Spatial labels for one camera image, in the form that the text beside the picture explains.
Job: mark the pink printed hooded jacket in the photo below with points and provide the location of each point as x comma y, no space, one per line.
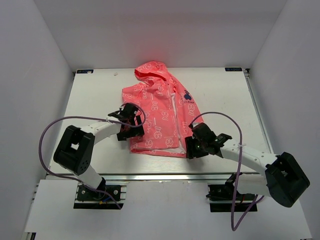
168,108

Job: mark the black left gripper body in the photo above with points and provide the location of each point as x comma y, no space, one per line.
130,129

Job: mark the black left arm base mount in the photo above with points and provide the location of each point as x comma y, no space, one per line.
86,199

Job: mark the blue label right corner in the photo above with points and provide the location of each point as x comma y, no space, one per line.
233,69

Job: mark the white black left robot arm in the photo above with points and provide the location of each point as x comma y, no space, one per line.
75,149

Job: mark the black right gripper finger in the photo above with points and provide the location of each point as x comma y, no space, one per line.
192,147
204,152

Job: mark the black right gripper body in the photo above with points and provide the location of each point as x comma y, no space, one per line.
200,144

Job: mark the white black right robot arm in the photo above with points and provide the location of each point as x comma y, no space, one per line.
278,176

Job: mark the blue label left corner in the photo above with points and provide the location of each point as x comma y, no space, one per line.
84,71

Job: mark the blue label corner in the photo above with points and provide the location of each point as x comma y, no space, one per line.
84,71
233,69

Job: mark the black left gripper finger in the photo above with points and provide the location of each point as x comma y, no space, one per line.
139,130
123,136

